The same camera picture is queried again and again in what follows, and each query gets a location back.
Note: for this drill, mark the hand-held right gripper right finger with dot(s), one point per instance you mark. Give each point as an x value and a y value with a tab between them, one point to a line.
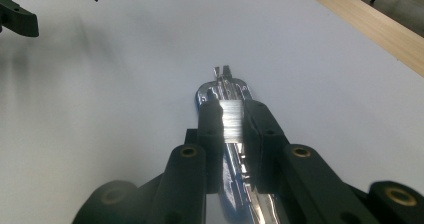
300	184

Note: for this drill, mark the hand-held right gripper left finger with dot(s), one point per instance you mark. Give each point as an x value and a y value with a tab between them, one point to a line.
186	177

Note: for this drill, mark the silver staple strip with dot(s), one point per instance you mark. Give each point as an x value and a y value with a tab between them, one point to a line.
232	124

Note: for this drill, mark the blue stapler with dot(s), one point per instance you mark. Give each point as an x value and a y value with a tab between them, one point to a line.
240	88

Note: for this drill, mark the white table cover sheet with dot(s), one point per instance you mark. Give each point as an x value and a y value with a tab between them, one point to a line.
100	110

